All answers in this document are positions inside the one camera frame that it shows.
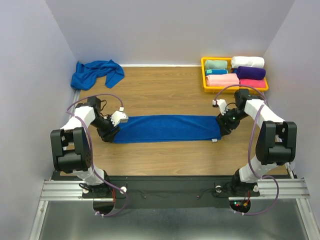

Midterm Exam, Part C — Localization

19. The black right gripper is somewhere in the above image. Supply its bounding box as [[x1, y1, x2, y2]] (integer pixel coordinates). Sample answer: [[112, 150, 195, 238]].
[[215, 106, 249, 136]]

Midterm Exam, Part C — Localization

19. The rolled purple towel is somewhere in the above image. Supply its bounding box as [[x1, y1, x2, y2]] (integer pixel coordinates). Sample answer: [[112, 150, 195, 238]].
[[236, 66, 266, 80]]

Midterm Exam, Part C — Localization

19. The rolled teal towel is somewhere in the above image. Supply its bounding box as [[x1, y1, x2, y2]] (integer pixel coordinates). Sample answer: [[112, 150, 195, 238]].
[[204, 69, 229, 76]]

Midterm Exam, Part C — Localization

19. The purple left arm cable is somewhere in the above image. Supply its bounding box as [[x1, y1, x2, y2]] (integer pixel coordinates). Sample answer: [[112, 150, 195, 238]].
[[66, 93, 130, 218]]

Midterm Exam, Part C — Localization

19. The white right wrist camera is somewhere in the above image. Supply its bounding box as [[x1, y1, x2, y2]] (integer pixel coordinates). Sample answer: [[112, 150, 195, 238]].
[[212, 99, 227, 116]]

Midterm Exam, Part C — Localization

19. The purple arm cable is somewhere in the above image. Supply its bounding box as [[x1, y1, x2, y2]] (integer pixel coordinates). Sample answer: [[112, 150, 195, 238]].
[[214, 84, 280, 216], [66, 93, 130, 218]]

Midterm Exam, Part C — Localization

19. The rolled hot pink towel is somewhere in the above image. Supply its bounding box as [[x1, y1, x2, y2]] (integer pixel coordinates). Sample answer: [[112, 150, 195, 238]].
[[239, 78, 266, 89]]

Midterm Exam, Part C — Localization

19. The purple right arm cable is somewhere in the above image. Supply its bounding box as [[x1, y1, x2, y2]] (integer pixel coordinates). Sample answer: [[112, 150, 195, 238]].
[[214, 84, 280, 216]]

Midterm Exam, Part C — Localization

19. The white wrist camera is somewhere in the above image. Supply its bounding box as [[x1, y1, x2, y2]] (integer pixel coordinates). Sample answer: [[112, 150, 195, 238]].
[[110, 110, 129, 127], [212, 99, 227, 116]]

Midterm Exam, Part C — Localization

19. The rolled light pink towel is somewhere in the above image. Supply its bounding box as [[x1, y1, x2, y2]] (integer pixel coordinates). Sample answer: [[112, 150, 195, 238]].
[[205, 73, 240, 87]]

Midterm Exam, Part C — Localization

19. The yellow plastic tray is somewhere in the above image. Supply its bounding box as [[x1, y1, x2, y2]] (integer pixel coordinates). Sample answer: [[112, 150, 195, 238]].
[[200, 56, 270, 95]]

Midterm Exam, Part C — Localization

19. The rolled white towel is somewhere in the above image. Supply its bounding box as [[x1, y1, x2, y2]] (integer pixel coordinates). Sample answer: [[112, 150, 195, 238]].
[[230, 56, 265, 69]]

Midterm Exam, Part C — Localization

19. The crumpled blue towel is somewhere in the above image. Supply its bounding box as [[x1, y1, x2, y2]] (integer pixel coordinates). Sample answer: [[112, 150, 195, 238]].
[[70, 59, 125, 91]]

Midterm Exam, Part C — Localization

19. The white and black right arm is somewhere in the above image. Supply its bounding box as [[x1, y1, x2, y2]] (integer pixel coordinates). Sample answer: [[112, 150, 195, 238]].
[[212, 88, 298, 195]]

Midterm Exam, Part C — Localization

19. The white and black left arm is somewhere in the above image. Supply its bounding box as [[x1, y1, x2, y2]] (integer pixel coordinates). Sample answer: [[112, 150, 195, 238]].
[[50, 96, 128, 198]]

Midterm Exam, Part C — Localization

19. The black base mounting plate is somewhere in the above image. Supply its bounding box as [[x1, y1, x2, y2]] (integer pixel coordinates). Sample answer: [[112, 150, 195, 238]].
[[82, 174, 261, 210]]

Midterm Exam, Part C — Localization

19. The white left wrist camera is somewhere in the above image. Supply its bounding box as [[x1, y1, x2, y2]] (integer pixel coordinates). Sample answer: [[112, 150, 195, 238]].
[[110, 110, 129, 127]]

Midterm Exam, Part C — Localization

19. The blue microfibre towel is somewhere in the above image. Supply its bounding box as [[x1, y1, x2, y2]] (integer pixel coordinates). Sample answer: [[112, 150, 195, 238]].
[[114, 114, 222, 144]]

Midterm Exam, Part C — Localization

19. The aluminium table frame rail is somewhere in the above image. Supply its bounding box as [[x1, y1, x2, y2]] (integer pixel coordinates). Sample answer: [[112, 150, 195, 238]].
[[28, 89, 320, 240]]

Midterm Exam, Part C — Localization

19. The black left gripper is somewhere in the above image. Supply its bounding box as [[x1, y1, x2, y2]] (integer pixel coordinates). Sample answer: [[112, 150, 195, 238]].
[[90, 114, 121, 143]]

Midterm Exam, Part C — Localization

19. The rolled mint green towel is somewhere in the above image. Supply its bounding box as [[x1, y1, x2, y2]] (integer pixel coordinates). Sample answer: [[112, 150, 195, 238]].
[[204, 59, 228, 70]]

